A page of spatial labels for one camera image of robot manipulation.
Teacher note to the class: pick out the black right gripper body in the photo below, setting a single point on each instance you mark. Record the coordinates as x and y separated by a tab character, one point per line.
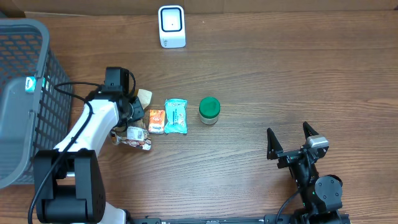
288	157

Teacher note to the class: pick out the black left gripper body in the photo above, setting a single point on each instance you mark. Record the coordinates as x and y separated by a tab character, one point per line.
137	109

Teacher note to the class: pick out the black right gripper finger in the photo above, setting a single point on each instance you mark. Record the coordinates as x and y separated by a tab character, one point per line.
308	130
273	145

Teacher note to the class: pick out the beige granola bag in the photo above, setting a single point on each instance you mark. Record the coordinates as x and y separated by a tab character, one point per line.
135	133

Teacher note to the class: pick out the orange snack packet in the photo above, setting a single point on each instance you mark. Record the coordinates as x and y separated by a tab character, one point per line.
156	121

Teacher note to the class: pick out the teal snack packet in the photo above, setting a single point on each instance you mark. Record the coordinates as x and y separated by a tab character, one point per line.
175	110

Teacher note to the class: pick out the green lid jar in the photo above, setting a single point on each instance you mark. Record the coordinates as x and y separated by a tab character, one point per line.
209	110

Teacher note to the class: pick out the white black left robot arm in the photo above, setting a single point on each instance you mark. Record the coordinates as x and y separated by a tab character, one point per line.
68	182

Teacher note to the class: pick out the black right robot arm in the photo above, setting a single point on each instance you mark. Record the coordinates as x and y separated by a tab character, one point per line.
321	196

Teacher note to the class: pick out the white barcode scanner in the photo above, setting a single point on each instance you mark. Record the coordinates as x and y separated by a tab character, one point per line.
172	26

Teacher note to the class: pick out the grey plastic mesh basket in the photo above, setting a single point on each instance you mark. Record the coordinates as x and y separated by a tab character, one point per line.
29	122

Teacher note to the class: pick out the small teal white box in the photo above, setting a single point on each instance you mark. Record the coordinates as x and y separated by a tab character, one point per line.
30	84

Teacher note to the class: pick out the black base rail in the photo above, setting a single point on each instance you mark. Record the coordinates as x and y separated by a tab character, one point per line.
267	219

